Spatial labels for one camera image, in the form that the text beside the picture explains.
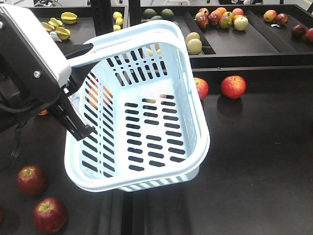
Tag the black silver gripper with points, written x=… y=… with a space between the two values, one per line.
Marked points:
x=34 y=73

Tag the light blue plastic basket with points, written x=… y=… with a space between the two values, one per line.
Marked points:
x=140 y=96

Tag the white garlic bulb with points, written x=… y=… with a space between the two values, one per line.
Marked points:
x=55 y=36

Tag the dark red apple front left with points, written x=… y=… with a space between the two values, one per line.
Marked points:
x=31 y=180

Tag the dark red apple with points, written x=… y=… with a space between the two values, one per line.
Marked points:
x=50 y=215
x=31 y=180

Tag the dark red apple front lower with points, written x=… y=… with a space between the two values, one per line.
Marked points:
x=50 y=215

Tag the red apple back middle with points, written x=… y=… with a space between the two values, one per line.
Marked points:
x=202 y=87

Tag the red apple back right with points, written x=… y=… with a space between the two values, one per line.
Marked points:
x=233 y=87

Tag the black wooden display stand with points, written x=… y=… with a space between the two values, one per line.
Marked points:
x=257 y=178

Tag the black shelf upright post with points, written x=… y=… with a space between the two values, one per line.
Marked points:
x=102 y=16

